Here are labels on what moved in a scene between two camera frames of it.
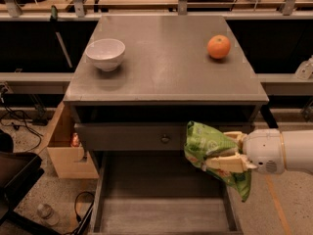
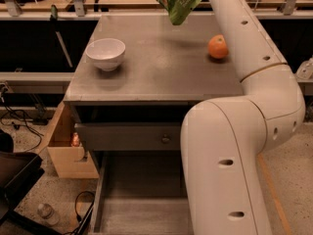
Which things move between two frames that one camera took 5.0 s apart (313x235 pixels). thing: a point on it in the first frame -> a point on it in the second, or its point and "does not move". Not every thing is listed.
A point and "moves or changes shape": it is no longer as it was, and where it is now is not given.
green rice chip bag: [201, 142] moves or changes shape
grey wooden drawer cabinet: [163, 101] does not move
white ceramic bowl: [107, 54] does not move
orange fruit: [218, 47] does not move
